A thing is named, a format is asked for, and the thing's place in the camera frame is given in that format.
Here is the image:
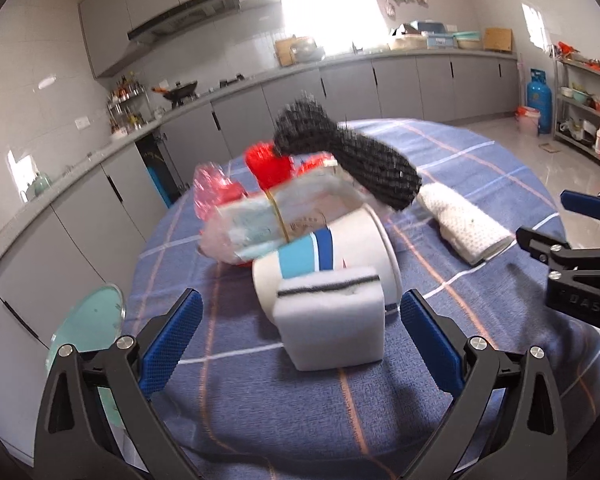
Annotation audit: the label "white sponge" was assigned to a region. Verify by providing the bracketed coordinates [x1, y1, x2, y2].
[271, 266, 386, 372]

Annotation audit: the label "red plastic bag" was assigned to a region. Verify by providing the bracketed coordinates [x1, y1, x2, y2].
[192, 161, 248, 221]

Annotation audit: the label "white blue paper cup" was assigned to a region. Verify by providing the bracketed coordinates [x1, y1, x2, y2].
[251, 204, 403, 326]

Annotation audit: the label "steel pot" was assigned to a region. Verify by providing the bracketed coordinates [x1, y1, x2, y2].
[289, 36, 327, 64]

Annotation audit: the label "metal storage shelf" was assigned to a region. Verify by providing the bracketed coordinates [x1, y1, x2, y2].
[550, 42, 600, 178]

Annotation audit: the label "range hood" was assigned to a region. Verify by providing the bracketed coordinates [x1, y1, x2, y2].
[126, 0, 241, 48]

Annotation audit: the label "white red bucket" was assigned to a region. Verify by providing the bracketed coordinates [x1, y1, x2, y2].
[516, 106, 541, 136]

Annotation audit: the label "white storage bin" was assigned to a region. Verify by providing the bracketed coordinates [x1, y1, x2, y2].
[389, 30, 428, 51]

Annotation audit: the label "grey upper cabinets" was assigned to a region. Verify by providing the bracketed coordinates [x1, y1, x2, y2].
[77, 0, 286, 79]

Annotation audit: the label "red foam net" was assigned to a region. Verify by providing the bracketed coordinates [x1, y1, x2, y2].
[244, 142, 338, 193]

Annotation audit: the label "slim blue gas cylinder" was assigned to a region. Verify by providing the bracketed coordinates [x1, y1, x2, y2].
[147, 152, 173, 206]

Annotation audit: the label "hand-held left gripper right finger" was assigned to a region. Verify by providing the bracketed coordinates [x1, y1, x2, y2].
[400, 289, 568, 480]

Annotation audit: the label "black wok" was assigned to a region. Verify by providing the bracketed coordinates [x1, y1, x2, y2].
[152, 80, 200, 106]

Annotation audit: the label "small window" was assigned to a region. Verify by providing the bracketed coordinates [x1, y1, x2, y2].
[7, 150, 33, 186]

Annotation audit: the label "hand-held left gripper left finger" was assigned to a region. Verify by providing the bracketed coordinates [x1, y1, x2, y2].
[34, 287, 206, 480]

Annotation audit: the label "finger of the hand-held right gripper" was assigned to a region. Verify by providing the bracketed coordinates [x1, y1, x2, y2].
[560, 187, 600, 231]
[515, 226, 600, 273]

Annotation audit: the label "black foam net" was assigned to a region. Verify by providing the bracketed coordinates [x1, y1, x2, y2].
[271, 100, 422, 211]

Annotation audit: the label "wooden cutting board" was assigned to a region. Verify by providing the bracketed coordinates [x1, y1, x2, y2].
[274, 36, 303, 67]

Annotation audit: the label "clear plastic bag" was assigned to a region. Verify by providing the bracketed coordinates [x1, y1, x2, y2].
[200, 170, 366, 267]

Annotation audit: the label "metal spice rack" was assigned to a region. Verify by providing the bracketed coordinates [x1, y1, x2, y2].
[105, 74, 148, 136]

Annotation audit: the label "blue checked tablecloth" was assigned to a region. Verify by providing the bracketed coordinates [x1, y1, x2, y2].
[115, 117, 600, 480]

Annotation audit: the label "teal kettle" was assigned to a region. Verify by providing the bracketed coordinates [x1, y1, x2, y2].
[21, 172, 53, 203]

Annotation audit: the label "large window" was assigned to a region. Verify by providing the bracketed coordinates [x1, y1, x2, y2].
[275, 0, 388, 56]

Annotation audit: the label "grey base cabinets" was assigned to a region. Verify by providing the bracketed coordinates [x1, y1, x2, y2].
[0, 52, 521, 461]

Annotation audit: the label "white folded cloth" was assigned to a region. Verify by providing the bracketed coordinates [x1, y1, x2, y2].
[417, 183, 515, 267]

